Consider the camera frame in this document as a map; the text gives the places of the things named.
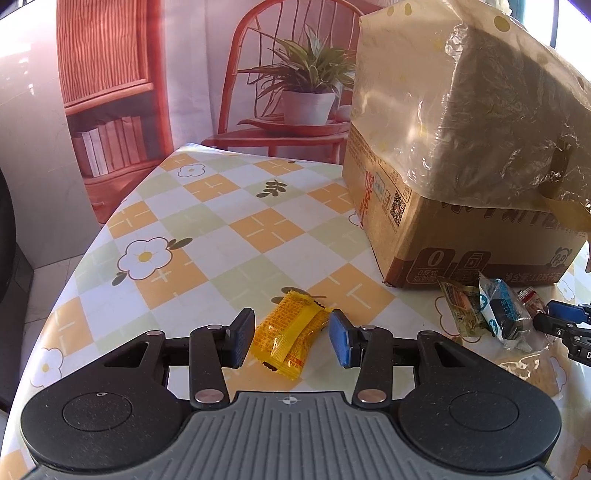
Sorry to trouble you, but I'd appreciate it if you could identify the clear blue cookie packet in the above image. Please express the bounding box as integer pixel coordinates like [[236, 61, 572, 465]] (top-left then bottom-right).
[[478, 273, 533, 353]]

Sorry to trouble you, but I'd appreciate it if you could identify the gold snack packet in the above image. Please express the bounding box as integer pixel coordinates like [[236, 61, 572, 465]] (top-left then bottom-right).
[[438, 277, 491, 338]]

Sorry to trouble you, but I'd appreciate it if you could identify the small red white candy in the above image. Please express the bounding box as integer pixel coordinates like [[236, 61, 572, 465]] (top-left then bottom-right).
[[517, 287, 548, 318]]

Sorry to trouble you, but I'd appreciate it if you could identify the yellow snack packet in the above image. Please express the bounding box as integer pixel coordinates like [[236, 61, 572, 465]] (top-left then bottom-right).
[[249, 290, 332, 380]]

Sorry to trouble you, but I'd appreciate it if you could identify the checkered floral tablecloth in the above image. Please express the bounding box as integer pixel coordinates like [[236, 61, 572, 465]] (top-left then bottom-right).
[[0, 142, 591, 480]]

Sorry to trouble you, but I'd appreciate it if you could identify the cardboard box with plastic liner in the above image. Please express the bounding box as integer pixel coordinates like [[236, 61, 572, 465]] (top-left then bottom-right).
[[342, 1, 590, 288]]

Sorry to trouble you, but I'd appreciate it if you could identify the white washing machine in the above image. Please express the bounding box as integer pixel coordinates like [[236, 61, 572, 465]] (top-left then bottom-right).
[[0, 172, 17, 301]]

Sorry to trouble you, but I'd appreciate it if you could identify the printed room backdrop cloth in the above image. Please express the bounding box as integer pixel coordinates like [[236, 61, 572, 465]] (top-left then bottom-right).
[[56, 1, 375, 222]]

